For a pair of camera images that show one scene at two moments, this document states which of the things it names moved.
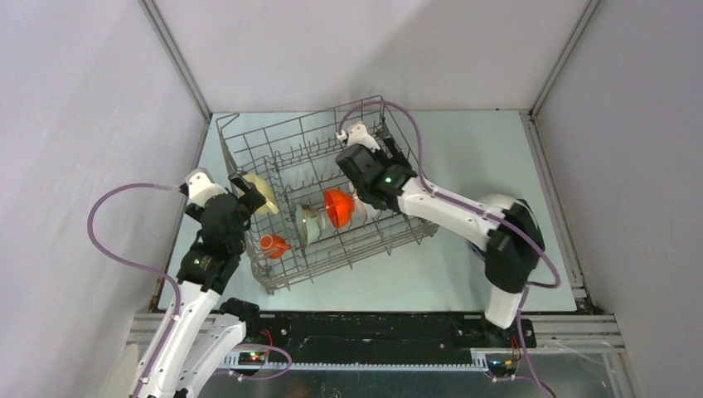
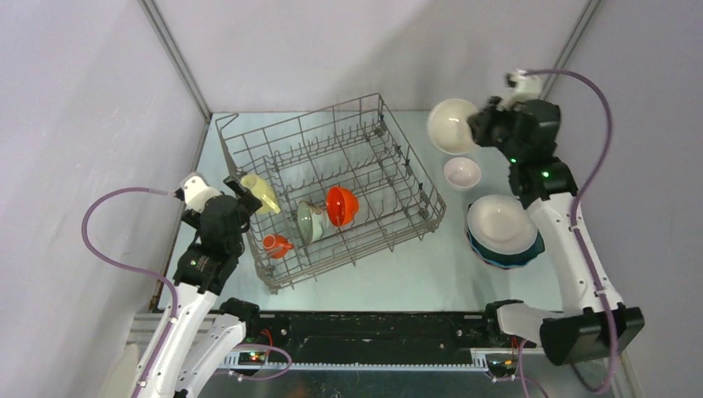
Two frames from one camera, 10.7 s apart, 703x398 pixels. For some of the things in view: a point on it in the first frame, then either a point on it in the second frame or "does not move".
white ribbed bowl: x=369 y=210 -> x=448 y=128
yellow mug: x=266 y=192 does not move
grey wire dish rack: x=322 y=225 does not move
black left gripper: x=251 y=199 does not move
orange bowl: x=340 y=206 does not move
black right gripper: x=397 y=159 -> x=482 y=121
